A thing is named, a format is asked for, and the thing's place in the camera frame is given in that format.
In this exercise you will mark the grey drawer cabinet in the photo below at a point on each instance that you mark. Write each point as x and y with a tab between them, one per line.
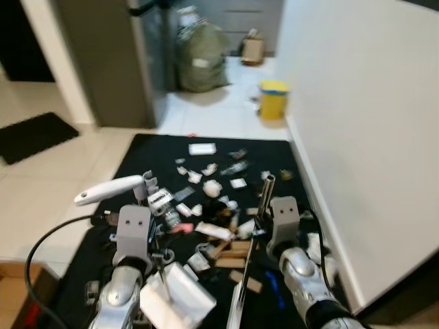
254	17

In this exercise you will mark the white crumpled tissue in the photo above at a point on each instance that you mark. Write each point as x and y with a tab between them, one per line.
213	189

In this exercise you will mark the white flat packet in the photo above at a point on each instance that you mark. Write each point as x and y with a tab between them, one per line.
214	230

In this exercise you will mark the clear bottle colourful contents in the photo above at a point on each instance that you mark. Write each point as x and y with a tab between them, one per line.
171	221

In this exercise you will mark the brown cardboard piece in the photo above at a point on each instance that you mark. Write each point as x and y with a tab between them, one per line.
228	253

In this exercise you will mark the white crumpled paper scrap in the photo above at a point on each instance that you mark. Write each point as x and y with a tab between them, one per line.
266	176

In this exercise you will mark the white card with black item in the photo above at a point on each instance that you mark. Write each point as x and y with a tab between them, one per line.
162	201

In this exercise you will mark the small clear plastic bottle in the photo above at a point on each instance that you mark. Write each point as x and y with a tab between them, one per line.
234	168

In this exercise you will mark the metal pole broom white head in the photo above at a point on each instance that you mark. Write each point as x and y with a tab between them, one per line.
264	199

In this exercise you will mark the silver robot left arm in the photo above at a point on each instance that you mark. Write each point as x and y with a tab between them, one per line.
120	295

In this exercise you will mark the small white box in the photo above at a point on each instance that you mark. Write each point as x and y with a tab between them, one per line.
239	183

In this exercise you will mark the large green sack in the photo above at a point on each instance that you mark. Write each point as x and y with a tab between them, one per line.
202	62

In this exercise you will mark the grey refrigerator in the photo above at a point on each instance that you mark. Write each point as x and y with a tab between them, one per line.
103	62

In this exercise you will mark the small black foam puzzle mat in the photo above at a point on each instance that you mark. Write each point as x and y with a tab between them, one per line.
38	138

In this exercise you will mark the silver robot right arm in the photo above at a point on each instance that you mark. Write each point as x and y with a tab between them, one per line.
302	281

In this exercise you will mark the small pink item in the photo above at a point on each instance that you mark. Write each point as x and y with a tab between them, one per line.
183	227

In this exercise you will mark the yellow bin with blue rim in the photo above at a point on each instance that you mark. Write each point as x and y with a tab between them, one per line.
274	103

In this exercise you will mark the dark olive crumpled lump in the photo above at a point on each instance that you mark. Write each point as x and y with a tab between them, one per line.
285	175

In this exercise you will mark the white rectangular box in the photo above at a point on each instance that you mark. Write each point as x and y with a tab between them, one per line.
202	149

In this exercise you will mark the small grey metal gadget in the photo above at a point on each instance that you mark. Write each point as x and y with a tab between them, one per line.
239	154

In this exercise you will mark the large black floor mat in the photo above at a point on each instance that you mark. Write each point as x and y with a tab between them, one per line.
151	154

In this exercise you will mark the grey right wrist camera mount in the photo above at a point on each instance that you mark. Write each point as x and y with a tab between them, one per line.
285	219

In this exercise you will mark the small brown cardboard box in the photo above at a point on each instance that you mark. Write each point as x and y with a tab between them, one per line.
252	49

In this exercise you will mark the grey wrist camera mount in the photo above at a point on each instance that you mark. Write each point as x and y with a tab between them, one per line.
134	229
285	219

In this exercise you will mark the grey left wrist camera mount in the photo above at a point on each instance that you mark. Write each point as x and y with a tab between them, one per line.
134	229

